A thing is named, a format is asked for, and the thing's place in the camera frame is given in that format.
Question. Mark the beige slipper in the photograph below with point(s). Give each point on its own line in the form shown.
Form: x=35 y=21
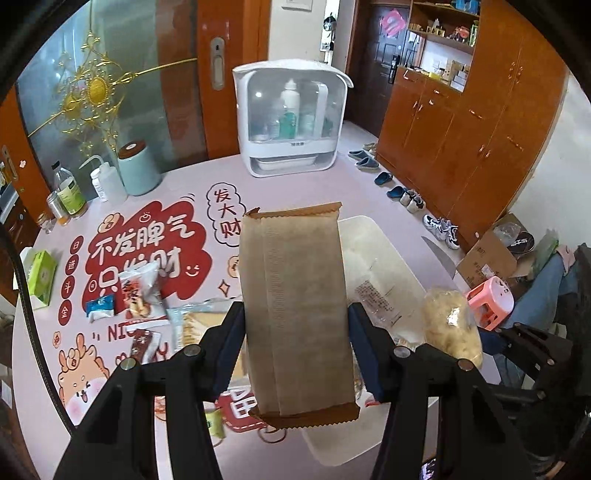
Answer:
x=370 y=147

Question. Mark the white pill bottle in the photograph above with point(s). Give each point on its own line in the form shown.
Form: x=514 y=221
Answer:
x=98 y=187

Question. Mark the blue white small packet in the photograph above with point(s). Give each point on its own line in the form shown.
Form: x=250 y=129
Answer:
x=99 y=309

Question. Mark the black round object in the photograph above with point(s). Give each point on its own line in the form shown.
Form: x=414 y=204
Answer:
x=521 y=242

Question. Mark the metal can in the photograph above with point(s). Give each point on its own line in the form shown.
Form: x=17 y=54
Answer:
x=57 y=210

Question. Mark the white squeeze bottle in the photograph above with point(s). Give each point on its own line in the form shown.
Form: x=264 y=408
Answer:
x=114 y=184

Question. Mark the patterned sneaker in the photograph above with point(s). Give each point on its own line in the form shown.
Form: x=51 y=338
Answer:
x=451 y=237
x=435 y=224

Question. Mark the small dark red packet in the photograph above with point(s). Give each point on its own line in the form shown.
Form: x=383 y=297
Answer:
x=144 y=344

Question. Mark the person's leg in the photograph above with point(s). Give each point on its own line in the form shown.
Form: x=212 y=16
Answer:
x=540 y=295

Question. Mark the dark wooden door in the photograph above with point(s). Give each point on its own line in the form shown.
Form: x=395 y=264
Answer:
x=374 y=83

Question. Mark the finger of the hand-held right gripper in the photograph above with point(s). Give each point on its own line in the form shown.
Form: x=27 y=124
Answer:
x=535 y=355

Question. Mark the small glass jar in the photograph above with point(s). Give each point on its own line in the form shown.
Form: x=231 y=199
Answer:
x=45 y=222

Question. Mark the red white snack bag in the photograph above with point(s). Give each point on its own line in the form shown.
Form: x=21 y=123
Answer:
x=138 y=288

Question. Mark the wooden cabinet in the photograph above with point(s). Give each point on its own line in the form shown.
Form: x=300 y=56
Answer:
x=471 y=129

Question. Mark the white plastic bin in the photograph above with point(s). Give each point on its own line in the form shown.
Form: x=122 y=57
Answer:
x=364 y=230

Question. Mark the glass bottle green label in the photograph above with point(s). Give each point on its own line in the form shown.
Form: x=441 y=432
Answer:
x=71 y=196

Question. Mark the yellow puffed snack pack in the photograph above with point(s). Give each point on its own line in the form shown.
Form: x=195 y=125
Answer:
x=450 y=323

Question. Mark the glass door gold ornament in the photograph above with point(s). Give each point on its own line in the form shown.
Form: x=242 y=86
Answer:
x=152 y=115

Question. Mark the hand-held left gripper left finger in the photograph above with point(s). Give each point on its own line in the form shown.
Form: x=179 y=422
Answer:
x=231 y=350

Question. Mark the pink printed table cover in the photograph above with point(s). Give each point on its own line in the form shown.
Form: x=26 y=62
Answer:
x=184 y=184

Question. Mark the white sterilizer cabinet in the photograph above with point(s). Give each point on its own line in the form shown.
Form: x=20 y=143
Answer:
x=291 y=161

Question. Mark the brown paper snack packet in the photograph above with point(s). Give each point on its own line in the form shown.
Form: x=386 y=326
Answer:
x=295 y=300

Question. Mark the white wall switch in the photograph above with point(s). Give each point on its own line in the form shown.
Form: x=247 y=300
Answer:
x=298 y=3

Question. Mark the white sneaker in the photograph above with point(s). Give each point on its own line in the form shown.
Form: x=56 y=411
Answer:
x=418 y=203
x=407 y=197

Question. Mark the pink door decoration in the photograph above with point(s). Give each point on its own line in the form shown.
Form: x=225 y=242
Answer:
x=393 y=23

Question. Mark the teal canister brown lid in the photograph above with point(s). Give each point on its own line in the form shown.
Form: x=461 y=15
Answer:
x=138 y=170

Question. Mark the grey slipper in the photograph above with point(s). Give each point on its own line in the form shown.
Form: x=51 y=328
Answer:
x=368 y=164
x=359 y=155

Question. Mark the green tissue box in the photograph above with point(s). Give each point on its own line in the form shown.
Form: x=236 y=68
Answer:
x=41 y=274

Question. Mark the green bag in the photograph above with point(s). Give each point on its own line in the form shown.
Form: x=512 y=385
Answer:
x=546 y=251

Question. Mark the green small packet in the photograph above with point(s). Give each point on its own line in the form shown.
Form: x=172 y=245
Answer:
x=214 y=424

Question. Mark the pink plastic stool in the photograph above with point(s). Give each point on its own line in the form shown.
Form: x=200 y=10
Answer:
x=489 y=300

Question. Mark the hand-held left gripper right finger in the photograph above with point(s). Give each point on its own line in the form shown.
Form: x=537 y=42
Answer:
x=364 y=350

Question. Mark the cardboard box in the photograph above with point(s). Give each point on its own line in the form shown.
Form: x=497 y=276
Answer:
x=489 y=261

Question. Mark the blue slipper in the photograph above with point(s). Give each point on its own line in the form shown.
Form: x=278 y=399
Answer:
x=396 y=192
x=383 y=178

